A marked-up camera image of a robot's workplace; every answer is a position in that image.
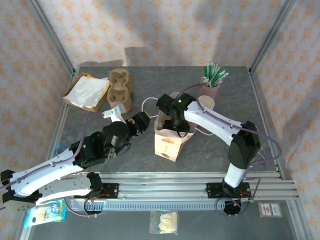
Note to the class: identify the brown pulp cup carrier stack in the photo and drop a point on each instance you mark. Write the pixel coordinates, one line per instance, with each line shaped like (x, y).
(120, 100)

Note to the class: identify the white donut print paper bag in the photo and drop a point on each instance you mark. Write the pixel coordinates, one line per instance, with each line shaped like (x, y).
(166, 147)

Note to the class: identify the white paper napkins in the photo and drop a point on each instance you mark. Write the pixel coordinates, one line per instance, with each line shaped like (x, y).
(85, 88)

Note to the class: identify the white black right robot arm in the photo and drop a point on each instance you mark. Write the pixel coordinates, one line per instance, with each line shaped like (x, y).
(215, 120)

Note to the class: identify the stacked paper cups black sleeve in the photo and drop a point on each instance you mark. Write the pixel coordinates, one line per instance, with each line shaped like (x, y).
(206, 101)

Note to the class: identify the pink straw holder cup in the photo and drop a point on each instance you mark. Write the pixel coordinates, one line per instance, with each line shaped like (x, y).
(212, 92)

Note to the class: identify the brown cardboard napkin box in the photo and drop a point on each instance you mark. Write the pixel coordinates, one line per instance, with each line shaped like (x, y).
(80, 106)

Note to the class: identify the green white wrapped straw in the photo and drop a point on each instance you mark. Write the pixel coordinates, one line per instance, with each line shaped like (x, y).
(220, 75)
(207, 72)
(211, 71)
(223, 77)

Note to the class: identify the blue white snack packet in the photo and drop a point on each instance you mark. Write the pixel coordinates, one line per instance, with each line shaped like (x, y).
(50, 215)

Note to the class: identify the clear zip bag yellow contents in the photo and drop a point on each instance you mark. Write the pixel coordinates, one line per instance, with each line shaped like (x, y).
(165, 221)

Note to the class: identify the small red white sachet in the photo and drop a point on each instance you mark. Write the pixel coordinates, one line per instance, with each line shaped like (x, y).
(270, 209)

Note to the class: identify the aluminium table side rail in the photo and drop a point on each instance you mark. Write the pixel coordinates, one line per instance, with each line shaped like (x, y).
(262, 100)
(59, 120)

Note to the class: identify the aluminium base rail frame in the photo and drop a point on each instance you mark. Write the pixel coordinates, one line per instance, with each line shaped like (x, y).
(162, 190)

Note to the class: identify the aluminium frame post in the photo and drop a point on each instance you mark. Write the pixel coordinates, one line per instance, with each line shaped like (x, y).
(272, 37)
(54, 40)

